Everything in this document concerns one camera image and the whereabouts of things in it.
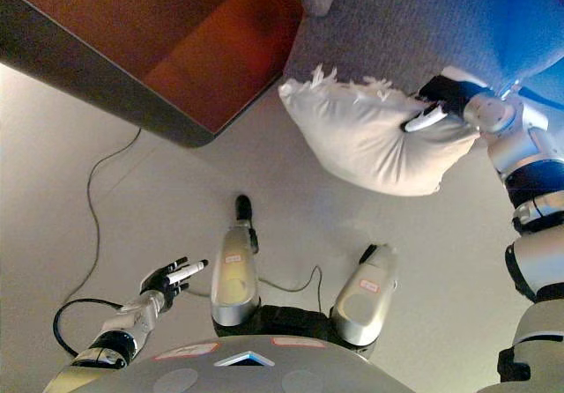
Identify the silver robot leg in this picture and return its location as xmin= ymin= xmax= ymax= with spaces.
xmin=330 ymin=242 xmax=397 ymax=349
xmin=210 ymin=194 xmax=261 ymax=337

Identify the brown wooden cabinet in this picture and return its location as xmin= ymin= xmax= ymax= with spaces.
xmin=0 ymin=0 xmax=308 ymax=149

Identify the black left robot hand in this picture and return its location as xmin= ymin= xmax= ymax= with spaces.
xmin=139 ymin=256 xmax=210 ymax=301

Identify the silver left robot leg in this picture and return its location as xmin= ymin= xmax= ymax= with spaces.
xmin=210 ymin=194 xmax=261 ymax=337

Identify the silver right robot leg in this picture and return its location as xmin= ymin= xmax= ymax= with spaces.
xmin=330 ymin=242 xmax=397 ymax=349

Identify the white tasselled pillow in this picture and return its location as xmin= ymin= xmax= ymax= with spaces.
xmin=278 ymin=63 xmax=481 ymax=197

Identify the grey robot torso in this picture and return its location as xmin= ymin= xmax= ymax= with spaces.
xmin=87 ymin=307 xmax=415 ymax=393

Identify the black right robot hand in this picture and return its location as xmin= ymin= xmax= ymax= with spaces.
xmin=401 ymin=74 xmax=493 ymax=133

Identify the thin cable between legs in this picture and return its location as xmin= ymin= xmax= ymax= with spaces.
xmin=259 ymin=265 xmax=325 ymax=313

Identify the grey fabric armchair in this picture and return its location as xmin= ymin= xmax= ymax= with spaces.
xmin=281 ymin=0 xmax=564 ymax=99

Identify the thin black floor cable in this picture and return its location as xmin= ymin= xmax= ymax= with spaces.
xmin=63 ymin=128 xmax=143 ymax=306

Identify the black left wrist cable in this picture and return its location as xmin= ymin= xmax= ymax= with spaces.
xmin=52 ymin=298 xmax=120 ymax=359

